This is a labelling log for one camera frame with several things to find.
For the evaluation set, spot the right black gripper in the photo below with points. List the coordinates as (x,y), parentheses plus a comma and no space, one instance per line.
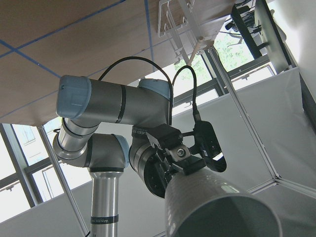
(157,153)

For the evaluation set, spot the grey white cup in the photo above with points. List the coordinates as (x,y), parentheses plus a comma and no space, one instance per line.
(204,204)

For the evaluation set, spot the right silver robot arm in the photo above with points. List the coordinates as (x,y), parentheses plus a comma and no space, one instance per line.
(107,127)

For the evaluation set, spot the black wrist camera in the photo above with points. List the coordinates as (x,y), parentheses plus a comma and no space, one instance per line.
(207,145)

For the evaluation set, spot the white wire cup rack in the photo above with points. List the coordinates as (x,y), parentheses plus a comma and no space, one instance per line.
(167,26)

